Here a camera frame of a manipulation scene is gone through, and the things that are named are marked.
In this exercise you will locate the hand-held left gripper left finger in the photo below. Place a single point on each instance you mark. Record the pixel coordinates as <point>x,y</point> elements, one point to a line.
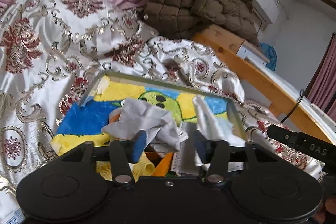
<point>138,146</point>

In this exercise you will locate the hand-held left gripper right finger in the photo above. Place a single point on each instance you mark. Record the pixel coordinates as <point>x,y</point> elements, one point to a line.
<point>202,150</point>

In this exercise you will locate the grey ribbed sock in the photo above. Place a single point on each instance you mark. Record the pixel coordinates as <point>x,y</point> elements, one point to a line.
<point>185,158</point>

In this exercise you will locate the yellow knit cloth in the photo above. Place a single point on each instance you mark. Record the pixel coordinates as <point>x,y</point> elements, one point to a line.
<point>141,169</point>

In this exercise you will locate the grey cloth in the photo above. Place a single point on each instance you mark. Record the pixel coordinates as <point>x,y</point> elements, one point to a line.
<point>147,119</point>

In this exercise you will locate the white cloth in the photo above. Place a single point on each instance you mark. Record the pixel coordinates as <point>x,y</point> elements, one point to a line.
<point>210,119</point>

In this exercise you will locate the colourful cartoon storage box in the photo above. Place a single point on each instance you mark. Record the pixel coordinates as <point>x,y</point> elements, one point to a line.
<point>78,119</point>

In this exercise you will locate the maroon curtain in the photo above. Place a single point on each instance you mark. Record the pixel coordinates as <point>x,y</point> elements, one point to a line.
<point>325,77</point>

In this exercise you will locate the blue bag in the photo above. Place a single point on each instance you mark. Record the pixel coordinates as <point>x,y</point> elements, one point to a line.
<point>270,56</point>

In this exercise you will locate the white board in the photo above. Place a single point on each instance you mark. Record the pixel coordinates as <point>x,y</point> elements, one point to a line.
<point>249,52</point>

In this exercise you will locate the floral satin blanket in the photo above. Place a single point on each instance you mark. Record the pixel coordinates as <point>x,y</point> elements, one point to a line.
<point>39,69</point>

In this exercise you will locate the blue white packet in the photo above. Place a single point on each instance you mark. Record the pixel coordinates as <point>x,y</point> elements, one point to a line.
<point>10,217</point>

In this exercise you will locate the white air conditioner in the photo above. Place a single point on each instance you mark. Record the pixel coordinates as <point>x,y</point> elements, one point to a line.
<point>265,1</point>

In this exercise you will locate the wooden bed frame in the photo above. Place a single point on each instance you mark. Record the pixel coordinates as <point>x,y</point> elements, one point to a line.
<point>252,69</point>

